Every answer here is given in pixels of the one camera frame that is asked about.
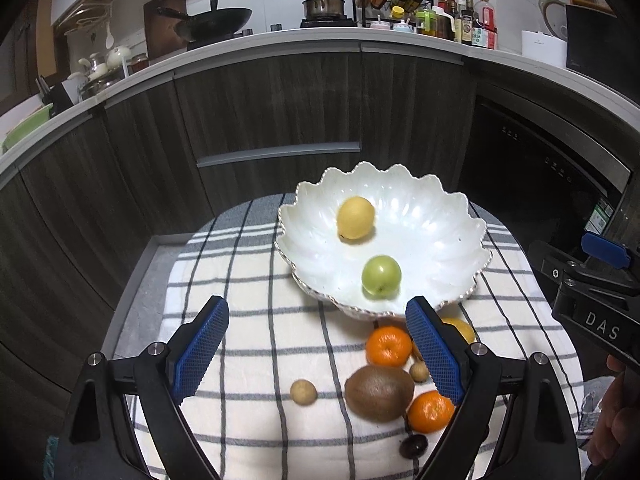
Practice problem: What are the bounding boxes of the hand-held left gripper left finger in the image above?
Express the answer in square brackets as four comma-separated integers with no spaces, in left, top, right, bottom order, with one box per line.
[54,296,231,480]

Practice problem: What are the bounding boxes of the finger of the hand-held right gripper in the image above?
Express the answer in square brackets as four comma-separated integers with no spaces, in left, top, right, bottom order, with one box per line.
[529,232,640,301]

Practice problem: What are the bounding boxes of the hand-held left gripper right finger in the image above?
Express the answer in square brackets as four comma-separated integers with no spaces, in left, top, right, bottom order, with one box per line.
[405,296,583,480]

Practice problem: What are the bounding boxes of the yellow mango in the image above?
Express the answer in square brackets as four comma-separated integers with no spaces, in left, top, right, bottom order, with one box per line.
[439,316,477,345]

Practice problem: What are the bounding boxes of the orange tangerine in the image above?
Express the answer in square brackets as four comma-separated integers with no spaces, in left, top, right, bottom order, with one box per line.
[406,390,457,434]
[366,326,413,367]

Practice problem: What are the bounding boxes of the brown kiwi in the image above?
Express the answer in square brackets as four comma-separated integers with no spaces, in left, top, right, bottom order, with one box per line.
[344,365,416,422]

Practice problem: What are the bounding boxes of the dark cherry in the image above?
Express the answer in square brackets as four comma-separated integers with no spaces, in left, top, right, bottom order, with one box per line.
[398,434,430,459]

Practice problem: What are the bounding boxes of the white scalloped bowl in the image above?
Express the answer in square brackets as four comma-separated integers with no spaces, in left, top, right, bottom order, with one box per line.
[274,161,493,322]

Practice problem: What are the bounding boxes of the person's right hand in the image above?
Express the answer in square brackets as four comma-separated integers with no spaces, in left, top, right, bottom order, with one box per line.
[587,355,640,466]

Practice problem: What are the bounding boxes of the white checked cloth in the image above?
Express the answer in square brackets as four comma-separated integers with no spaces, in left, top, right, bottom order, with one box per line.
[102,195,586,480]

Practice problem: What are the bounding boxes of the green apple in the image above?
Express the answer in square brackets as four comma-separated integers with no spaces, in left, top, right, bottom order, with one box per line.
[361,255,402,298]

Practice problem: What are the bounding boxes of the black dishwasher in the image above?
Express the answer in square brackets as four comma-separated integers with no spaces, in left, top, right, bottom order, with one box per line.
[457,95,633,266]

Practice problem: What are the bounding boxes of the yellow lemon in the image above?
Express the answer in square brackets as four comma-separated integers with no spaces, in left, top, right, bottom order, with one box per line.
[336,196,376,241]

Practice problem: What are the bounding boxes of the black countertop appliance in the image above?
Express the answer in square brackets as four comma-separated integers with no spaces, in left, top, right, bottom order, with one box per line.
[565,4,622,82]

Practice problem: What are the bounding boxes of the dark wood kitchen cabinet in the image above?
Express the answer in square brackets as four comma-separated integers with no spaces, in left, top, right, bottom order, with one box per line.
[0,40,481,396]

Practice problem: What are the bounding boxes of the row of condiment bottles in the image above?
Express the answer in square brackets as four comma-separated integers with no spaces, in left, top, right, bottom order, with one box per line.
[416,0,501,51]

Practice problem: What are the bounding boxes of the black knife block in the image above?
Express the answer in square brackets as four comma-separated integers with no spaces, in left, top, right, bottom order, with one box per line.
[37,76,77,113]

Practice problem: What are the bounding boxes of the dark brown cutting board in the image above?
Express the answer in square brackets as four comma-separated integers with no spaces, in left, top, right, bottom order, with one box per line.
[144,0,188,61]

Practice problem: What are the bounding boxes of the black wok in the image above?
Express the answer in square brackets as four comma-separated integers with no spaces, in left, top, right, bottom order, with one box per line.
[156,0,253,43]

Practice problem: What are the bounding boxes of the steel saucepan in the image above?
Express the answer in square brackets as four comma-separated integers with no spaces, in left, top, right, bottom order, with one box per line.
[301,0,347,20]

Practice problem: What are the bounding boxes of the grey drawer handle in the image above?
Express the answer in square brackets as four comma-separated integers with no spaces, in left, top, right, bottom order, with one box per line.
[196,141,362,168]

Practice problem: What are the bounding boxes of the wall utensil rack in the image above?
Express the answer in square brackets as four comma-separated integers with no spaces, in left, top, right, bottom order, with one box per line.
[65,0,117,37]

